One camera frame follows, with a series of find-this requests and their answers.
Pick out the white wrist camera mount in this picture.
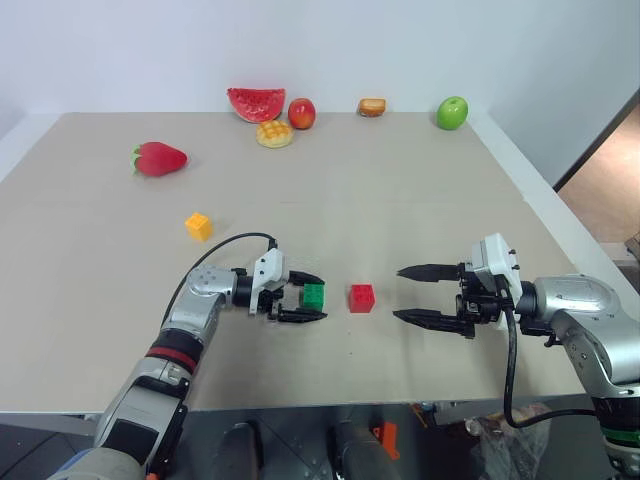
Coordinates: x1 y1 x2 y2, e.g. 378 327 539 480
248 248 291 317
471 232 523 332

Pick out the orange plastic part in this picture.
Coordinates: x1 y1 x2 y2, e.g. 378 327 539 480
369 421 402 460

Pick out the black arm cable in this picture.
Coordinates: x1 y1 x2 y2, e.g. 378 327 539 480
160 231 279 324
499 287 599 429

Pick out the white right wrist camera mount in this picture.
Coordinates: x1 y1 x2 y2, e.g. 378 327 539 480
471 232 523 332

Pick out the clear plastic bag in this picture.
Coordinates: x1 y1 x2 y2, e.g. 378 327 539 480
464 402 554 480

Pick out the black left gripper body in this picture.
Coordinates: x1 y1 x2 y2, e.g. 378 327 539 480
258 278 304 322

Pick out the red toy apple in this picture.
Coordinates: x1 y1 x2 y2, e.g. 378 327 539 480
287 97 317 131

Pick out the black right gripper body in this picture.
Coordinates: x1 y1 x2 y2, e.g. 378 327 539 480
454 261 503 341

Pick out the toy watermelon slice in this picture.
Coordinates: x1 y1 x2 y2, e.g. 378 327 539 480
226 87 287 125

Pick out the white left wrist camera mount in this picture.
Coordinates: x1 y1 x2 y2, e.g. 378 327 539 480
248 248 291 317

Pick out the green cube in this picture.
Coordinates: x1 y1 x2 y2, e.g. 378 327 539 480
300 282 327 309

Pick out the orange cube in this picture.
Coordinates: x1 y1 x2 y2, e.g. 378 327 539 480
184 212 214 244

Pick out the yellow toy pineapple bun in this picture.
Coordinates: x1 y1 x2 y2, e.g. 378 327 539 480
255 119 295 149

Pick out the toy sandwich biscuit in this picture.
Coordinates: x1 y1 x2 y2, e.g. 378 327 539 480
357 97 388 119

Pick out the red toy strawberry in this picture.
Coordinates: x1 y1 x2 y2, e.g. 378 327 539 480
130 141 189 178

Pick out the red cube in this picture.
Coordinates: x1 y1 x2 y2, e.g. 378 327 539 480
348 283 376 314

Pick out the green toy apple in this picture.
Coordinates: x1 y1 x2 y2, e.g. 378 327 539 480
436 95 470 132

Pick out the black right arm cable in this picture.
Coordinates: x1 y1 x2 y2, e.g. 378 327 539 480
499 287 599 429

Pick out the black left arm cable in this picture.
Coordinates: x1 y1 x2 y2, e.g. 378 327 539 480
160 231 279 324

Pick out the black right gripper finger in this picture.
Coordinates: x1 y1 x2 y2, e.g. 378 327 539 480
396 262 462 284
392 309 475 341

